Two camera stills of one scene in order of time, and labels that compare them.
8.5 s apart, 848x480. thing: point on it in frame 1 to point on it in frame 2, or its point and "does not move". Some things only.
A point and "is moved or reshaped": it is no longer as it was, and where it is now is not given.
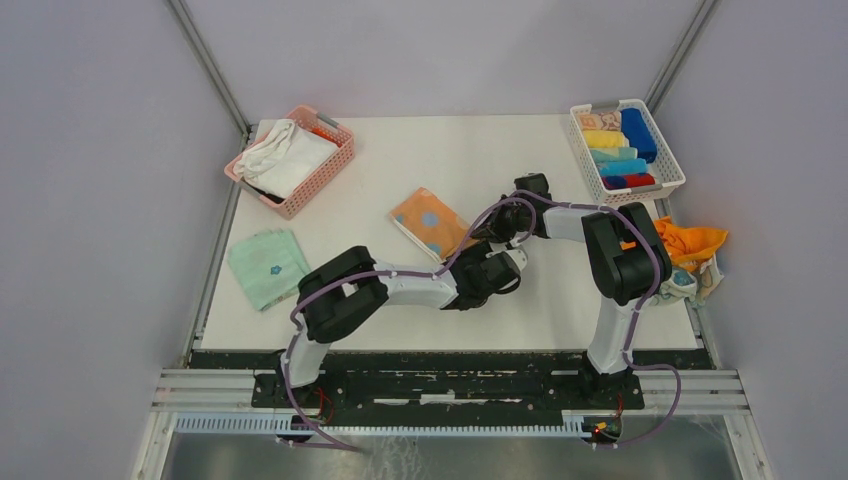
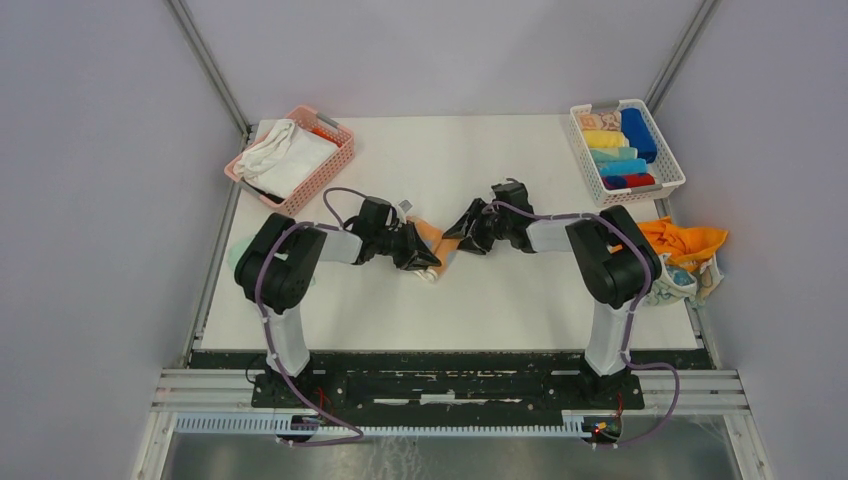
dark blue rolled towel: (639, 134) does not move
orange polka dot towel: (433, 225) is moved or reshaped
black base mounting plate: (438, 383) does not move
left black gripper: (477, 251) to (415, 256)
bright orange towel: (688, 247) does not move
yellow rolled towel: (606, 139) does not move
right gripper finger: (486, 234) to (460, 228)
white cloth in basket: (285, 161) does not move
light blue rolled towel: (610, 167) does not move
